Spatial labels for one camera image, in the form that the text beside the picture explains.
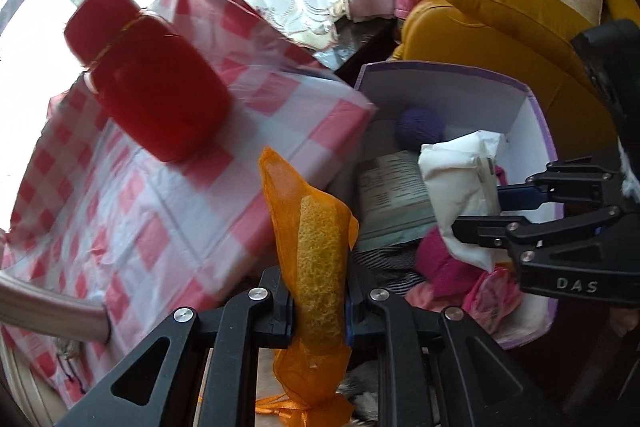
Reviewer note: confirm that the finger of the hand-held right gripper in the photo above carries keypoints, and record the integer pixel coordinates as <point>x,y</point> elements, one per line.
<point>500,232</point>
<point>575,187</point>

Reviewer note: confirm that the purple knitted sock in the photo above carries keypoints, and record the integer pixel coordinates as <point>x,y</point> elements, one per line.
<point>417,127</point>

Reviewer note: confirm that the white box with purple rim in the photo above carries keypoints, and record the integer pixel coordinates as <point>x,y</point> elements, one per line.
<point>450,92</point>

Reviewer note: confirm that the salmon pink towel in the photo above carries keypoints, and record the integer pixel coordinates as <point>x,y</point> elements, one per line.
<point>425,297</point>

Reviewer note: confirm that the magenta knitted sock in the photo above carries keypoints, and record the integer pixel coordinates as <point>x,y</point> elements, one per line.
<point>445,267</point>

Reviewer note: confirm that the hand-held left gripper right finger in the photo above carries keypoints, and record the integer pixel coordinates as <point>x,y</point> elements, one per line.
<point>350,322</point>

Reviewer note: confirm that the grey green flat packet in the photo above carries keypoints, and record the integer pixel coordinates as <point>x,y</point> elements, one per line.
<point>390,197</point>

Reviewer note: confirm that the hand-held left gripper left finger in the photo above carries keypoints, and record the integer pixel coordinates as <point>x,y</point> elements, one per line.
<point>289,317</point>

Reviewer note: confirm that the pink patterned pouch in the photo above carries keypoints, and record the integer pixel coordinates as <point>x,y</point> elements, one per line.
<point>492,297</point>

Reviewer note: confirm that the red plastic thermos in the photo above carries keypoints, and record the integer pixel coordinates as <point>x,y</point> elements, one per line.
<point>160,97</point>

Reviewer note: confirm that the white soft packet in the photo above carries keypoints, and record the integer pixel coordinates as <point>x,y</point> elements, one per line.
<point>455,187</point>

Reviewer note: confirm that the red white checked tablecloth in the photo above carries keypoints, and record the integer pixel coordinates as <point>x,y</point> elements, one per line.
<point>150,232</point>

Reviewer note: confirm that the yellow leather sofa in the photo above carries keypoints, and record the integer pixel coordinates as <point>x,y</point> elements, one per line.
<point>500,32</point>

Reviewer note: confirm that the orange organza bag with sponge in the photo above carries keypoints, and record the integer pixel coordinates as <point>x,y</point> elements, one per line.
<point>320,257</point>

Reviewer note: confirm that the black white striped cloth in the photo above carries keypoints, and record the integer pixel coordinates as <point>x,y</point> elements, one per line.
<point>390,269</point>

